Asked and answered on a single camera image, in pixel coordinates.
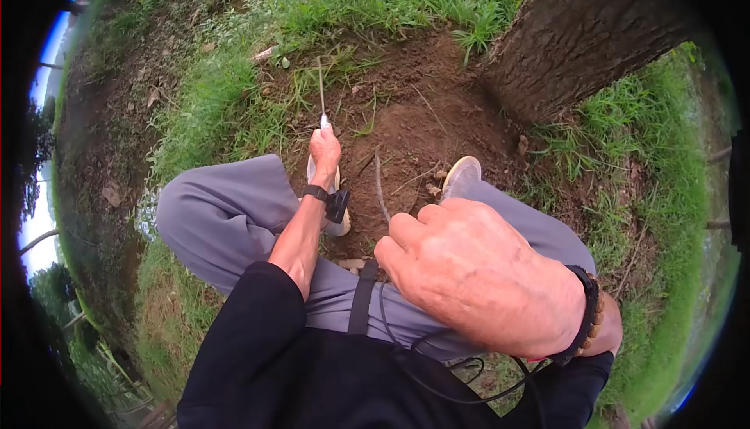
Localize person's right fingers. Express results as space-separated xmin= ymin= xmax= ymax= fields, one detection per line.
xmin=373 ymin=198 xmax=470 ymax=289

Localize person's left hand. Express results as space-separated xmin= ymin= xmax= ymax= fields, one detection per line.
xmin=308 ymin=125 xmax=343 ymax=191

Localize thin brown twig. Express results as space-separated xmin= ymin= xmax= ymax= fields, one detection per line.
xmin=374 ymin=149 xmax=392 ymax=223

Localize rough brown tree trunk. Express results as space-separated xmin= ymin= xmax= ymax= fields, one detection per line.
xmin=477 ymin=0 xmax=705 ymax=126

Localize person's legs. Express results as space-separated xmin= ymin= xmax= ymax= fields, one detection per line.
xmin=155 ymin=154 xmax=598 ymax=363

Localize black wrist band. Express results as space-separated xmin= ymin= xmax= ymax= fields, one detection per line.
xmin=548 ymin=264 xmax=600 ymax=367
xmin=302 ymin=184 xmax=352 ymax=225

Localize thin metal blade tool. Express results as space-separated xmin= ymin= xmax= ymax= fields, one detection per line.
xmin=316 ymin=55 xmax=331 ymax=131

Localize person's right hand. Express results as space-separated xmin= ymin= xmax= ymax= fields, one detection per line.
xmin=373 ymin=197 xmax=587 ymax=361

